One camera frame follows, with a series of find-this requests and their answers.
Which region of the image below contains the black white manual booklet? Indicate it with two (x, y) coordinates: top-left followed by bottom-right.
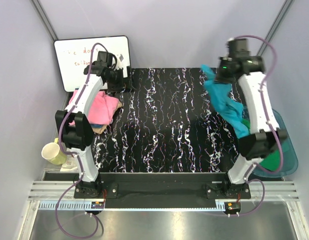
(43, 153), (82, 173)

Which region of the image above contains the yellow green mug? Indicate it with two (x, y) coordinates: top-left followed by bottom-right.
(41, 138), (67, 166)

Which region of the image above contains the beige folded t shirt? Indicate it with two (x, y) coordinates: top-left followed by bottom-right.
(91, 101), (122, 134)

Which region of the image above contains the teal t shirt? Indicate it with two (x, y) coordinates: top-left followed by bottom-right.
(201, 65), (250, 139)

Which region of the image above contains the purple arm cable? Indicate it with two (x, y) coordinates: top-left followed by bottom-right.
(201, 34), (285, 218)
(55, 42), (108, 238)

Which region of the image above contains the aluminium frame rail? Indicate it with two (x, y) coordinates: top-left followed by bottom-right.
(28, 181), (299, 202)

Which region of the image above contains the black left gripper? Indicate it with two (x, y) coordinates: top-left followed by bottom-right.
(106, 66), (136, 92)

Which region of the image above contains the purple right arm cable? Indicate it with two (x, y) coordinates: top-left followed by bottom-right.
(201, 34), (285, 218)

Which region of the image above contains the green t shirt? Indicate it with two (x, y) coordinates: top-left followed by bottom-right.
(238, 118), (288, 172)

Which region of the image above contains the white dry erase board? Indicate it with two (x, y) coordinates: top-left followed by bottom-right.
(53, 35), (132, 93)

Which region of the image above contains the teal plastic basin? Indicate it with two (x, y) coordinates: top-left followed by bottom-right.
(242, 106), (299, 179)

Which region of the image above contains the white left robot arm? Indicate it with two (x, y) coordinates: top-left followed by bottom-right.
(55, 50), (134, 198)

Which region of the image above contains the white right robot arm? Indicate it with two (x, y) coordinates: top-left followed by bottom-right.
(215, 56), (288, 198)

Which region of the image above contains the pink folded t shirt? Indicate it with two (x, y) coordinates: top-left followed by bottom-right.
(68, 89), (121, 127)

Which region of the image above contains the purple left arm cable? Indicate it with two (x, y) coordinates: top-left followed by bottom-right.
(55, 42), (108, 238)

